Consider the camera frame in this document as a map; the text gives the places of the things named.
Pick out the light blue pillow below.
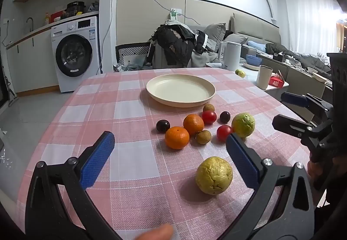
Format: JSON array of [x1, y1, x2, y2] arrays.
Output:
[[247, 41, 268, 52]]

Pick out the red cherry tomato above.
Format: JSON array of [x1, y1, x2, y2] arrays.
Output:
[[216, 125, 234, 142], [202, 110, 217, 125]]

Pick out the red container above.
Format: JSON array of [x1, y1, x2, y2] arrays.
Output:
[[50, 11, 64, 24]]

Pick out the black rice cooker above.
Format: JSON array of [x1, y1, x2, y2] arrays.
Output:
[[66, 1, 86, 17]]

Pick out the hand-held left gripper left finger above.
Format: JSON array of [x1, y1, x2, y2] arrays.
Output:
[[25, 131, 121, 240]]

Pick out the white washing machine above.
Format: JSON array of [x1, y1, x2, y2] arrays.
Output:
[[51, 16, 102, 93]]

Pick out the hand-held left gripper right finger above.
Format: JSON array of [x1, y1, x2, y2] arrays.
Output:
[[217, 133, 315, 240]]

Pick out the pink checked tablecloth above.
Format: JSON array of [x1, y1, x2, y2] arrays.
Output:
[[16, 68, 312, 240]]

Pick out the yellow wrinkled guava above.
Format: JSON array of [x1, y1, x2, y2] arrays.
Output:
[[195, 156, 234, 196]]

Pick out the beige sofa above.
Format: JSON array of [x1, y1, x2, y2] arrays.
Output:
[[187, 12, 282, 57]]

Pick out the white wall plug adapter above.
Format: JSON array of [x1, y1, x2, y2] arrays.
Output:
[[169, 8, 183, 21]]

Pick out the black chair with patterned cushion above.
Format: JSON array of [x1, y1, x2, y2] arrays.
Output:
[[116, 43, 152, 67]]

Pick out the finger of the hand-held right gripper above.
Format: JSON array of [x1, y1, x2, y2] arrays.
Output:
[[272, 114, 333, 148], [281, 91, 334, 114]]

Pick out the white curtain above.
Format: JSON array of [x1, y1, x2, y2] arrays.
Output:
[[277, 0, 342, 54]]

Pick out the beige cup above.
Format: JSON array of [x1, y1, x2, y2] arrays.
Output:
[[256, 65, 273, 90]]

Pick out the grey pillow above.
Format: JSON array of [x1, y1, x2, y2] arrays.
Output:
[[203, 23, 227, 52]]

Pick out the green guava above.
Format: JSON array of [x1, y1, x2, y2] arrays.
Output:
[[231, 113, 256, 139]]

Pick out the stack of blue bowls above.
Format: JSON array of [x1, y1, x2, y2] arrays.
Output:
[[246, 54, 263, 66]]

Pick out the pile of dark clothes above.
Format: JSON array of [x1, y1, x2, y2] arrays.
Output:
[[149, 23, 209, 67]]

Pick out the person's left hand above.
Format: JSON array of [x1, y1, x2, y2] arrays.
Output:
[[133, 224, 174, 240]]

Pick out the white kitchen base cabinet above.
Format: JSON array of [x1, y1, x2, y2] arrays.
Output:
[[5, 29, 59, 95]]

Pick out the cream round plate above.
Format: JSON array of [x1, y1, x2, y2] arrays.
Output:
[[146, 74, 216, 108]]

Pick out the white electric kettle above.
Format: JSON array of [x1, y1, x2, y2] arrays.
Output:
[[218, 41, 242, 72]]

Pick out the red box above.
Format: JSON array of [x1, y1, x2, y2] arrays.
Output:
[[268, 72, 289, 88]]

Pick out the dark blanket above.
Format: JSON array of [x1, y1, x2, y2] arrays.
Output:
[[266, 43, 332, 74]]

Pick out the white shallow dish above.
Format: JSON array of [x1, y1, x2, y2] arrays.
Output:
[[242, 62, 261, 71]]

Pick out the orange mandarin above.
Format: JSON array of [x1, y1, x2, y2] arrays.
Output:
[[165, 126, 190, 150], [183, 114, 205, 136]]

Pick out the person's right hand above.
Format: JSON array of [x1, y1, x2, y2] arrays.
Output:
[[307, 161, 326, 185]]

